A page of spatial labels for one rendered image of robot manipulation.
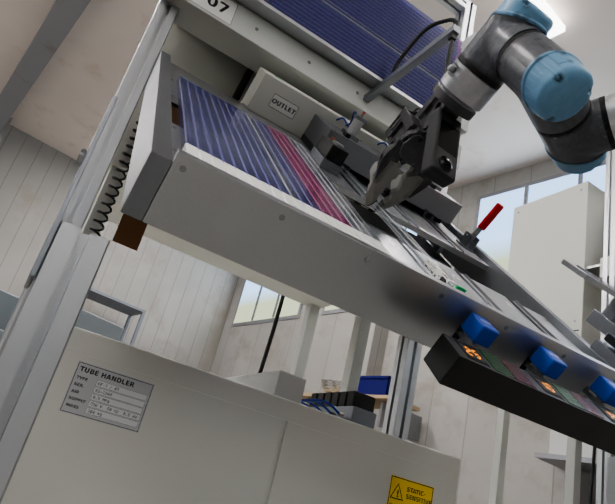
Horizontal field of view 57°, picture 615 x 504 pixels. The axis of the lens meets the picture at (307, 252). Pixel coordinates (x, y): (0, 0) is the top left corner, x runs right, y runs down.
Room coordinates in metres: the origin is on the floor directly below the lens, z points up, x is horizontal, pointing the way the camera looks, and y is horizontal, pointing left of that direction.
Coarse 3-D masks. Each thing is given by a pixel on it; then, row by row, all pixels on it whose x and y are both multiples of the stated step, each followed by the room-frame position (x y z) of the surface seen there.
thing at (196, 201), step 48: (192, 192) 0.45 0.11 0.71; (240, 192) 0.45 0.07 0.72; (192, 240) 0.48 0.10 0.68; (240, 240) 0.49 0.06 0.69; (288, 240) 0.49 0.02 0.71; (336, 240) 0.50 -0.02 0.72; (336, 288) 0.54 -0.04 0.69; (384, 288) 0.54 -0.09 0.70; (432, 288) 0.55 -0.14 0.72; (432, 336) 0.60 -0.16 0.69; (528, 336) 0.62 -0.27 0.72; (576, 384) 0.68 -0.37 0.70
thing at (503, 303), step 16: (176, 128) 0.56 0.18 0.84; (176, 144) 0.51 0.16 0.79; (384, 240) 0.67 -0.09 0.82; (400, 256) 0.65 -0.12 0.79; (448, 272) 0.73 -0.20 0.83; (464, 288) 0.70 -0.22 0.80; (480, 288) 0.74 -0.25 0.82; (496, 304) 0.73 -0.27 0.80; (512, 304) 0.79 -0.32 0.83; (528, 320) 0.76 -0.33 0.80; (544, 320) 0.83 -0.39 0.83; (560, 336) 0.79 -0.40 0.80
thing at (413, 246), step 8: (344, 168) 0.92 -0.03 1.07; (352, 176) 0.89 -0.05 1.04; (352, 184) 0.87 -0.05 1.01; (360, 184) 0.86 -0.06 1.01; (360, 192) 0.84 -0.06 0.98; (376, 208) 0.79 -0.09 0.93; (384, 208) 0.79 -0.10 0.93; (384, 216) 0.76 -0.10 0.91; (392, 224) 0.74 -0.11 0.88; (400, 232) 0.72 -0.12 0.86; (408, 240) 0.70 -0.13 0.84; (408, 248) 0.70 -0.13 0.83; (416, 248) 0.68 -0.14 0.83; (416, 256) 0.68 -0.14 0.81; (424, 256) 0.66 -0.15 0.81
